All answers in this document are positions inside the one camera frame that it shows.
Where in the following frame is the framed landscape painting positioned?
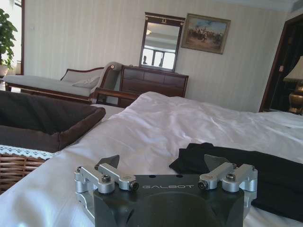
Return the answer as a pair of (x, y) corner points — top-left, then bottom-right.
(180, 13), (232, 55)

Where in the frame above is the wicker basket with brown liner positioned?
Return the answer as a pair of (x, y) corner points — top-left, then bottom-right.
(0, 90), (107, 195)

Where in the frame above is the dark wood door frame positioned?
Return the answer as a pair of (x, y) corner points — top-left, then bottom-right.
(258, 16), (303, 113)

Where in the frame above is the dark framed mirror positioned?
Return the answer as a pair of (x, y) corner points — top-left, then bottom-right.
(138, 12), (185, 72)

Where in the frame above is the black garment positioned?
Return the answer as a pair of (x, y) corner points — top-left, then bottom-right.
(169, 142), (303, 223)

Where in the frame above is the green potted plant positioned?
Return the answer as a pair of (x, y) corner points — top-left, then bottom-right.
(0, 8), (18, 78)

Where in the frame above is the grey upholstered chaise longue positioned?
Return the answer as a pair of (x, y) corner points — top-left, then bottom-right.
(4, 61), (122, 105)

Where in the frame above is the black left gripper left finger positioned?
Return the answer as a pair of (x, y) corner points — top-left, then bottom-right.
(74, 154), (138, 226)

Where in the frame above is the grey throw pillow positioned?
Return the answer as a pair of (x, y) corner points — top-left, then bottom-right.
(72, 77), (101, 89)

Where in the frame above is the dark wood window frame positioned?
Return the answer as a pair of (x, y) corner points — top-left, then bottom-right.
(20, 0), (26, 75)

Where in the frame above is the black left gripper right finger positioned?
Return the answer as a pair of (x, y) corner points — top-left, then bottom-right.
(198, 154), (258, 208)

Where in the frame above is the dark wood dresser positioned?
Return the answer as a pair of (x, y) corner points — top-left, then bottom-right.
(117, 65), (189, 108)

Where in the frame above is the brass table lamp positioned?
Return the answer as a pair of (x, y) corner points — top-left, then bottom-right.
(283, 56), (303, 115)

